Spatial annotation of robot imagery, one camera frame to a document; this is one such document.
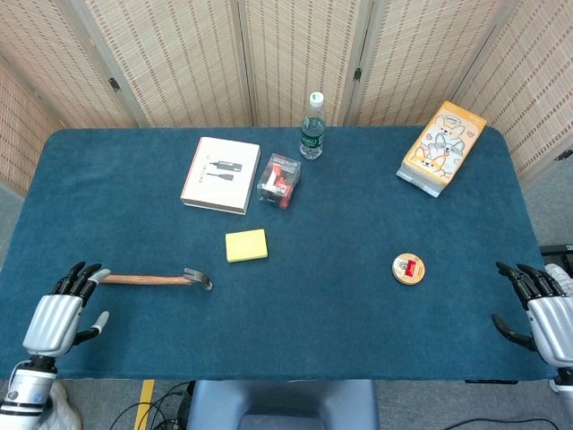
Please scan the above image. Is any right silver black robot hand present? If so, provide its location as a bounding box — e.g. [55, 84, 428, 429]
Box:
[491, 262, 573, 368]

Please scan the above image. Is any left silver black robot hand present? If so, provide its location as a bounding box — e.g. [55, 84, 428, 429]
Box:
[21, 262, 112, 358]

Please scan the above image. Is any wooden handle claw hammer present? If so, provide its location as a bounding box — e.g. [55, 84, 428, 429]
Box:
[98, 267, 214, 292]

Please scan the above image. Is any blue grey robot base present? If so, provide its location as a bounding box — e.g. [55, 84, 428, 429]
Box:
[185, 379, 381, 430]

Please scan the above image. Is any yellow sponge block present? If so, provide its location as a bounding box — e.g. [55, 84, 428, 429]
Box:
[225, 228, 269, 263]

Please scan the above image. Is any black device on floor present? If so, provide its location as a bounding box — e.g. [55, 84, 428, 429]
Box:
[539, 244, 573, 277]

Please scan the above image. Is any yellow floor tape strip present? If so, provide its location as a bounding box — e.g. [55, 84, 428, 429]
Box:
[133, 379, 156, 430]

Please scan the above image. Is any round tin with red label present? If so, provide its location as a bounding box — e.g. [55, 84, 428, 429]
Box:
[391, 252, 426, 287]

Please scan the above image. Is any orange corgi print bag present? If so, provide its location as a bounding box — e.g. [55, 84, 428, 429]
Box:
[396, 100, 488, 199]

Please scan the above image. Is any white flat product box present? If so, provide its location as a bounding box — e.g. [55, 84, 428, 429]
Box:
[179, 136, 261, 216]

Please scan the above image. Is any blue table cloth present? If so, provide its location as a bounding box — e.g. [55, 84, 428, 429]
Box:
[0, 125, 554, 382]

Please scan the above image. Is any clear box with red items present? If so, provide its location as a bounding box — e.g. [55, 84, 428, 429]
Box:
[257, 152, 303, 211]

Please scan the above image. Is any clear water bottle green label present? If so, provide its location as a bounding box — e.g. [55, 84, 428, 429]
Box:
[299, 91, 326, 160]

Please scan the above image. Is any bamboo folding screen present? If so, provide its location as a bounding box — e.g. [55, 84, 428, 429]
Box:
[0, 0, 573, 198]

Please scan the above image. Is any black floor cable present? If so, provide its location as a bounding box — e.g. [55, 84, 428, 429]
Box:
[109, 380, 194, 430]

